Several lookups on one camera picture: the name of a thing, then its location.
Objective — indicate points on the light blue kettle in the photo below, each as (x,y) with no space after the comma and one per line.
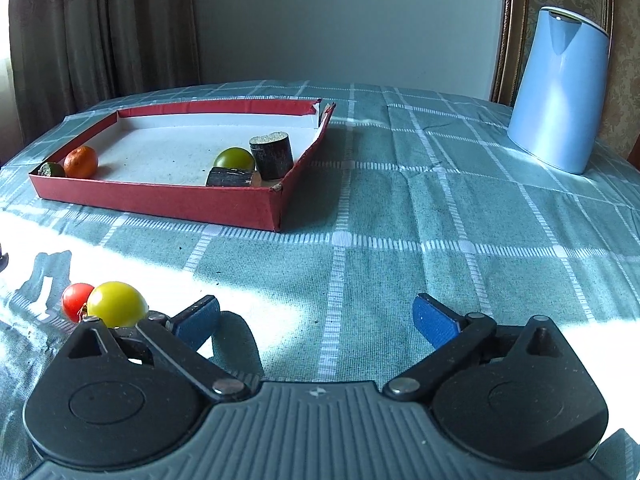
(560,90)

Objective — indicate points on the red cardboard box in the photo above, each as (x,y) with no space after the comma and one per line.
(150,200)

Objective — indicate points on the teal checked tablecloth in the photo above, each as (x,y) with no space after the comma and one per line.
(400,210)

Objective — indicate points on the green cucumber piece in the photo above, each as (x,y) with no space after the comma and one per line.
(51,170)

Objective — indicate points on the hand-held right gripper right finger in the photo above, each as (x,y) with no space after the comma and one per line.
(435,320)

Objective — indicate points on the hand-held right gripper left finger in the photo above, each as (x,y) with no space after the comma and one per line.
(197,322)

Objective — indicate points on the yellow-green tomato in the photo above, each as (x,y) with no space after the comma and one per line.
(232,157)
(117,305)

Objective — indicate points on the brown wooden frame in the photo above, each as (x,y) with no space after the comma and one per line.
(512,35)

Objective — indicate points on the orange tangerine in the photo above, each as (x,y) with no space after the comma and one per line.
(81,162)

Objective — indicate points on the red cherry tomato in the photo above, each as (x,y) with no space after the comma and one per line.
(75,300)

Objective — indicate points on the wood log piece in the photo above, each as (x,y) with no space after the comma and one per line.
(271,155)
(230,177)

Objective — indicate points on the brown curtain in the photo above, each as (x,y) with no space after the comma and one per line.
(100,35)

